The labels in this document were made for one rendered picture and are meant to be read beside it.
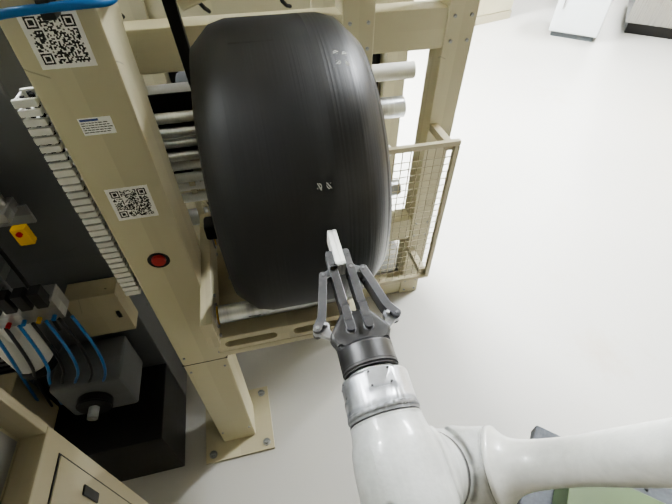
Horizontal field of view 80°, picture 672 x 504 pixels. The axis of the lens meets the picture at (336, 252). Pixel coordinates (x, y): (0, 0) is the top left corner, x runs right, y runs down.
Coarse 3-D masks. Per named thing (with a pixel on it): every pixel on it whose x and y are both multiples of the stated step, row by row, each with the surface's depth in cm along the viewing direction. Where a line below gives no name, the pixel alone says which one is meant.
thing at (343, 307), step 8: (336, 264) 60; (336, 272) 60; (336, 280) 59; (336, 288) 59; (336, 296) 59; (344, 296) 58; (344, 304) 57; (344, 312) 56; (344, 320) 55; (352, 320) 55; (352, 328) 54
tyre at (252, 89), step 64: (192, 64) 66; (256, 64) 62; (320, 64) 63; (256, 128) 60; (320, 128) 61; (384, 128) 67; (256, 192) 61; (384, 192) 68; (256, 256) 66; (320, 256) 69; (384, 256) 79
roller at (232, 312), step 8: (232, 304) 97; (240, 304) 97; (248, 304) 97; (304, 304) 99; (312, 304) 100; (216, 312) 96; (224, 312) 96; (232, 312) 96; (240, 312) 96; (248, 312) 97; (256, 312) 97; (264, 312) 98; (272, 312) 98; (280, 312) 99; (224, 320) 96; (232, 320) 97
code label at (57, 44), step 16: (32, 16) 54; (64, 16) 55; (32, 32) 55; (48, 32) 56; (64, 32) 56; (80, 32) 57; (32, 48) 56; (48, 48) 57; (64, 48) 57; (80, 48) 58; (48, 64) 58; (64, 64) 59; (80, 64) 59; (96, 64) 60
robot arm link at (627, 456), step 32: (480, 448) 51; (512, 448) 51; (544, 448) 48; (576, 448) 45; (608, 448) 41; (640, 448) 38; (480, 480) 49; (512, 480) 49; (544, 480) 48; (576, 480) 45; (608, 480) 41; (640, 480) 38
